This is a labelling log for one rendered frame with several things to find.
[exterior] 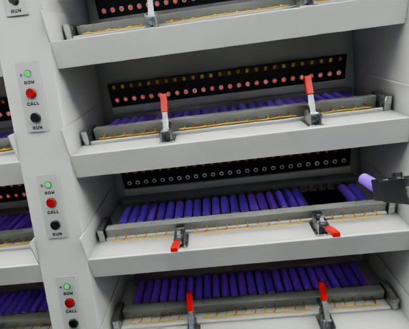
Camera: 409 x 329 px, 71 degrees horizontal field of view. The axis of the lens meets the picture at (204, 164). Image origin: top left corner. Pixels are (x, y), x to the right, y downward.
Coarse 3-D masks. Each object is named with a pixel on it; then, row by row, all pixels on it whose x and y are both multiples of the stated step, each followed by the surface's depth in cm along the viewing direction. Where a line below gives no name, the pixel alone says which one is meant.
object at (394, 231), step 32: (128, 192) 70; (96, 224) 59; (352, 224) 54; (384, 224) 53; (96, 256) 55; (128, 256) 54; (160, 256) 54; (192, 256) 54; (224, 256) 54; (256, 256) 54; (288, 256) 54; (320, 256) 54
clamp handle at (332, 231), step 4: (320, 220) 53; (320, 224) 52; (324, 224) 51; (328, 228) 48; (332, 228) 48; (328, 232) 48; (332, 232) 46; (336, 232) 46; (340, 232) 46; (336, 236) 46; (340, 236) 46
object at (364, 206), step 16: (288, 208) 57; (304, 208) 57; (320, 208) 56; (336, 208) 56; (352, 208) 56; (368, 208) 56; (384, 208) 56; (128, 224) 59; (144, 224) 59; (160, 224) 58; (176, 224) 58; (192, 224) 58; (208, 224) 58; (224, 224) 57; (240, 224) 57; (288, 224) 55; (112, 240) 57
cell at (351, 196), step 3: (339, 186) 64; (342, 186) 63; (345, 186) 63; (339, 189) 64; (342, 189) 62; (345, 189) 62; (348, 189) 62; (342, 192) 62; (345, 192) 61; (348, 192) 61; (351, 192) 61; (345, 195) 61; (348, 195) 60; (351, 195) 60; (354, 195) 60; (348, 198) 60; (351, 198) 59; (354, 198) 58; (348, 201) 59
